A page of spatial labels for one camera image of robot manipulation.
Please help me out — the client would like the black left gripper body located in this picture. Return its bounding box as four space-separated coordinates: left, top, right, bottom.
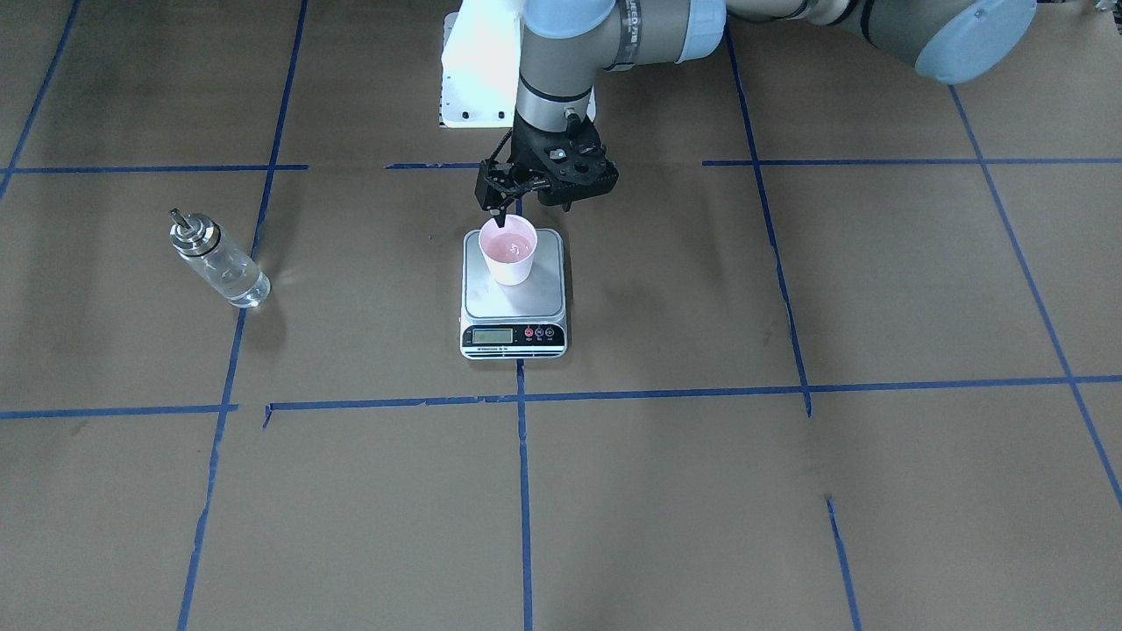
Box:
476 118 579 213

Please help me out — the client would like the pink plastic cup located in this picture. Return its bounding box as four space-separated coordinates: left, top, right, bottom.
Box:
478 214 539 287

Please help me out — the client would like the clear glass sauce bottle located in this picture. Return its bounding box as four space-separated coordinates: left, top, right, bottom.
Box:
168 209 272 308

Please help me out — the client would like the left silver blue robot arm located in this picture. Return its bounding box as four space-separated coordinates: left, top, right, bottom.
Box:
473 1 1037 226

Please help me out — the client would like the white digital kitchen scale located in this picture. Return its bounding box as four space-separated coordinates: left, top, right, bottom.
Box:
459 229 569 360

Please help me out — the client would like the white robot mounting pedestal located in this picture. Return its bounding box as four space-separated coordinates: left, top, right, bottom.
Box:
440 1 614 132

